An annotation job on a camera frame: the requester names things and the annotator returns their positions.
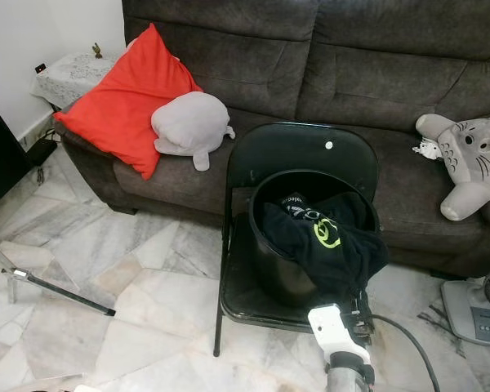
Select black garment with green logo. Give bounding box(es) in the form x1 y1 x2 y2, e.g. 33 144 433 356
261 192 390 307

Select black plastic bucket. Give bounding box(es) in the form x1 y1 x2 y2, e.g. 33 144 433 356
249 169 381 310

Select grey fan base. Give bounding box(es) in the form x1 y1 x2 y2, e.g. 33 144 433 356
441 261 490 348

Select black folding chair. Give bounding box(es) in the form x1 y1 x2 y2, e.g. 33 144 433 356
212 121 381 359

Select silver metal clothes rack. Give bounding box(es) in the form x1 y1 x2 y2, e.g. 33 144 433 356
0 237 117 318

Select grey Totoro plush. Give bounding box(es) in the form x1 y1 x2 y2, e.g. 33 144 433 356
415 113 490 223

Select black television console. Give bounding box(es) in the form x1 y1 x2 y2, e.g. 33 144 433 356
0 102 31 213

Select dark brown fabric sofa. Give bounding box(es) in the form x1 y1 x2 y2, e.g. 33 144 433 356
53 0 490 278

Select grey seal plush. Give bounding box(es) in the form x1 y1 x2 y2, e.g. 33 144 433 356
151 91 236 172

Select side table with lace cloth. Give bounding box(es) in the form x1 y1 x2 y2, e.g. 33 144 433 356
33 51 125 111

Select red cushion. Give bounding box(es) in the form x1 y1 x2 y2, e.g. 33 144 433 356
54 23 203 180

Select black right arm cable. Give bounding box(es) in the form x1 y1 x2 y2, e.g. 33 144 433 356
372 314 442 392

